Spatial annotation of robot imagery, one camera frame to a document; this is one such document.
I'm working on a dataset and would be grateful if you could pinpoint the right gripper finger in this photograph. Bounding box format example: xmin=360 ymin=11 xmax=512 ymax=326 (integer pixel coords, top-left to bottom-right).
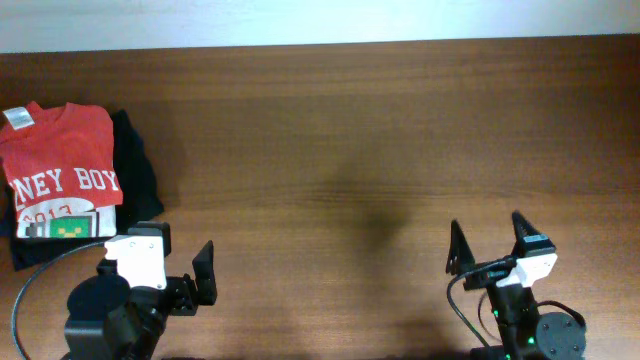
xmin=445 ymin=220 xmax=476 ymax=275
xmin=511 ymin=211 xmax=556 ymax=258

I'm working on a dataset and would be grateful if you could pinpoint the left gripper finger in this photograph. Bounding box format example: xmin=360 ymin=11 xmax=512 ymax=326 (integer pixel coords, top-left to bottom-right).
xmin=192 ymin=241 xmax=217 ymax=306
xmin=127 ymin=221 xmax=171 ymax=257

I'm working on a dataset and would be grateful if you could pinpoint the orange red t-shirt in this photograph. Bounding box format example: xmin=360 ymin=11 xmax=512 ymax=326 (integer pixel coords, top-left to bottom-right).
xmin=1 ymin=102 xmax=123 ymax=223

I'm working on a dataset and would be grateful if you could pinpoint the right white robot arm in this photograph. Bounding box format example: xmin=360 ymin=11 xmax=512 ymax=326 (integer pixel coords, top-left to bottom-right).
xmin=445 ymin=211 xmax=587 ymax=360

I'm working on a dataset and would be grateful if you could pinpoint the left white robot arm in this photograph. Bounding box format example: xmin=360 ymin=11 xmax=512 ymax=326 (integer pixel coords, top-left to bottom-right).
xmin=64 ymin=221 xmax=217 ymax=359

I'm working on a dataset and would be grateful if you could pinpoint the folded black garment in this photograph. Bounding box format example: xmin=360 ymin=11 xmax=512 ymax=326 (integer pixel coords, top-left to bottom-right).
xmin=1 ymin=110 xmax=164 ymax=271

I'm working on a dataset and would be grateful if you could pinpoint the folded white pixel-print t-shirt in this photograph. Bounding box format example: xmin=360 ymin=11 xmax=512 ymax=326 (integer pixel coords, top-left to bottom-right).
xmin=16 ymin=205 xmax=117 ymax=239

